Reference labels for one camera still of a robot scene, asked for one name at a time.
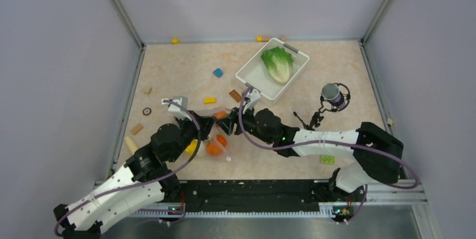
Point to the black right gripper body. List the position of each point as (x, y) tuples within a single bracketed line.
[(235, 118)]

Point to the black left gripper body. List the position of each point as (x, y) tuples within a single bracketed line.
[(202, 133)]

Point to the clear zip top bag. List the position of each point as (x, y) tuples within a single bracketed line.
[(217, 113)]

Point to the orange mini pumpkin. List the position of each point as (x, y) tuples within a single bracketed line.
[(214, 149)]

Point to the yellow lemon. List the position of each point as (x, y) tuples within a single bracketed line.
[(191, 148)]

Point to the green lettuce leaf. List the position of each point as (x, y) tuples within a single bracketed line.
[(279, 63)]

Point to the peach fruit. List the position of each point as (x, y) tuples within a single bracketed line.
[(222, 140)]

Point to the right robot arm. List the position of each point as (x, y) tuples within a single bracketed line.
[(375, 154)]

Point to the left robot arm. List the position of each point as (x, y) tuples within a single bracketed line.
[(143, 179)]

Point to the yellow lego brick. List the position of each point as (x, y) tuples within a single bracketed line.
[(209, 100)]

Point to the brown lego brick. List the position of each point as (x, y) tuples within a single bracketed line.
[(236, 96)]

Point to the blue block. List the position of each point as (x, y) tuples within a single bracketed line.
[(217, 73)]

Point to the wooden rectangular block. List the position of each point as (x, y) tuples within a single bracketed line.
[(136, 129)]

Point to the small wooden cube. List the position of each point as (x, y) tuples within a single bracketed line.
[(147, 90)]

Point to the white perforated plastic basket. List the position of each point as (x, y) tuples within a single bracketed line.
[(255, 74)]

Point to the cream cylinder block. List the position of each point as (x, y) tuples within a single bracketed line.
[(131, 144)]

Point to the yellow and wood peg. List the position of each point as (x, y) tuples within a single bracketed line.
[(263, 38)]

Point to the light green lego brick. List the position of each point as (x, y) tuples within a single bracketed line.
[(327, 159)]

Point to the microphone on black tripod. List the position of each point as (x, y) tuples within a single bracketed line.
[(335, 97)]

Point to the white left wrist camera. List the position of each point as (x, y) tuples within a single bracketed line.
[(177, 106)]

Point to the small black ring wheel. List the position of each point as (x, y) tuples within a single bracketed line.
[(146, 111)]

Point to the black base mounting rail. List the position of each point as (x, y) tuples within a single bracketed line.
[(261, 196)]

